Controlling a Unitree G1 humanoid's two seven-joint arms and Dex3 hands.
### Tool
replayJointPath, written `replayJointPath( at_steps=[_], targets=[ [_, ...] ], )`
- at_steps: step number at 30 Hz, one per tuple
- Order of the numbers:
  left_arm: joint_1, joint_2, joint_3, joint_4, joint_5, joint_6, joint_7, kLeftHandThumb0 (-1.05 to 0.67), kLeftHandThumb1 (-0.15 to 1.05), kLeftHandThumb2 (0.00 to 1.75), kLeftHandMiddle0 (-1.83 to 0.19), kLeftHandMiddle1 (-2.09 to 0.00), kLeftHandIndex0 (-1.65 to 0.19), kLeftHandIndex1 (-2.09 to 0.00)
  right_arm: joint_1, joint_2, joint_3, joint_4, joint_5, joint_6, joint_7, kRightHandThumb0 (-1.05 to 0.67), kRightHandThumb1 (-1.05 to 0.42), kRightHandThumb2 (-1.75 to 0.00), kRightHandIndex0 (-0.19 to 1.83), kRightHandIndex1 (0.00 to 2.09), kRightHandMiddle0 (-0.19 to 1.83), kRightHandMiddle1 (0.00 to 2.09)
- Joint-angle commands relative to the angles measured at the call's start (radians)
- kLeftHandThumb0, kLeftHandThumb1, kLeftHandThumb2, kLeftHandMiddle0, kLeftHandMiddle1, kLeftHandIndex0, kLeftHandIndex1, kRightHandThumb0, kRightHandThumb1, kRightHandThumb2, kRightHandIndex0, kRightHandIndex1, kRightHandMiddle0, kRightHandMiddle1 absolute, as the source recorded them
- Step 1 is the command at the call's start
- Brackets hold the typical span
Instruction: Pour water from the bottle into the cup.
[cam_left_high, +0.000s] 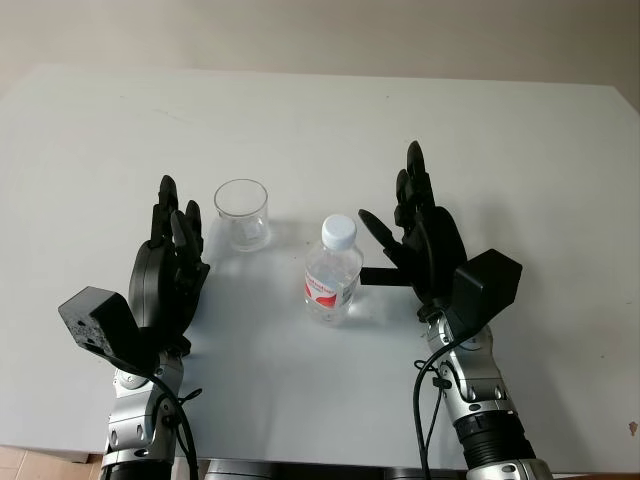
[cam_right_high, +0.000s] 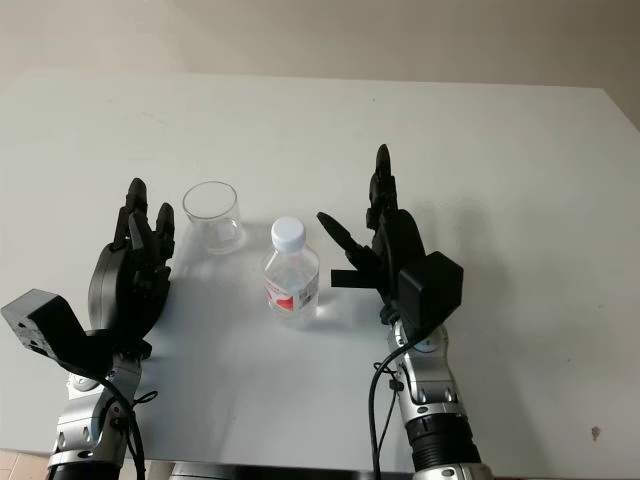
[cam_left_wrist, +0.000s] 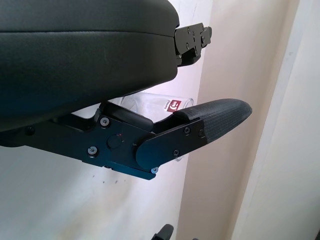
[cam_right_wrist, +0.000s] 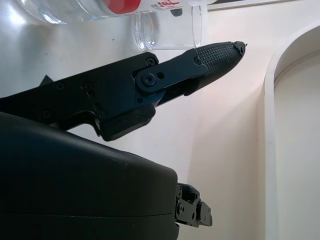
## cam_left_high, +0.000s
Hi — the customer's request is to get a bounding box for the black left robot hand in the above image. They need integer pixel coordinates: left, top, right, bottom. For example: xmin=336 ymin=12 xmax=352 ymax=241
xmin=128 ymin=174 xmax=212 ymax=359

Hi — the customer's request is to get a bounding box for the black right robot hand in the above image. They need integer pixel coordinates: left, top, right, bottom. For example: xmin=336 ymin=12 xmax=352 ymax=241
xmin=357 ymin=140 xmax=469 ymax=322

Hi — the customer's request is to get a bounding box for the clear plastic water bottle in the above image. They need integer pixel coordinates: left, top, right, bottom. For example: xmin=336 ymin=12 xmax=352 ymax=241
xmin=304 ymin=213 xmax=365 ymax=328

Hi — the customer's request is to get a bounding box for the clear glass cup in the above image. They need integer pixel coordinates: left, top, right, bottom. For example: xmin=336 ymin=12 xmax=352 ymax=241
xmin=213 ymin=178 xmax=272 ymax=253

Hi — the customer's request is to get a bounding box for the black tape strip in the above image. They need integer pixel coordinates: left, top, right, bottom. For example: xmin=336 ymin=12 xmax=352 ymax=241
xmin=359 ymin=267 xmax=402 ymax=288

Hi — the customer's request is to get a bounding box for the dark grey robot torso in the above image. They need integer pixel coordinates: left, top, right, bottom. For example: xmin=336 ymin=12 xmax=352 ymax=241
xmin=203 ymin=459 xmax=469 ymax=480

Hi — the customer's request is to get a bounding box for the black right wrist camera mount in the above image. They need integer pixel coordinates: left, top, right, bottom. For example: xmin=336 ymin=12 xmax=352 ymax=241
xmin=446 ymin=248 xmax=524 ymax=347

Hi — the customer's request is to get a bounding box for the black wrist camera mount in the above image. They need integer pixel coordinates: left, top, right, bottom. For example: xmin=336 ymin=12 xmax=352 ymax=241
xmin=57 ymin=286 xmax=152 ymax=374
xmin=446 ymin=248 xmax=524 ymax=347

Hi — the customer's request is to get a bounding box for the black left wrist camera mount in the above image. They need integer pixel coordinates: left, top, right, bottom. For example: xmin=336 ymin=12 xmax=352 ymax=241
xmin=57 ymin=286 xmax=152 ymax=374

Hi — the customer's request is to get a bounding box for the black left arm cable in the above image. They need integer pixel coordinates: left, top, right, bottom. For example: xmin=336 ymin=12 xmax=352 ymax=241
xmin=148 ymin=370 xmax=204 ymax=480

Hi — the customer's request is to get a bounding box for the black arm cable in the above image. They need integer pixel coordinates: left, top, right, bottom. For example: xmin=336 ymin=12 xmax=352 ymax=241
xmin=148 ymin=370 xmax=204 ymax=480
xmin=412 ymin=207 xmax=459 ymax=480

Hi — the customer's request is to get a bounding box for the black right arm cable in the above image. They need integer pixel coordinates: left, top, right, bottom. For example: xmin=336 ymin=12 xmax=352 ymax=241
xmin=412 ymin=207 xmax=459 ymax=480

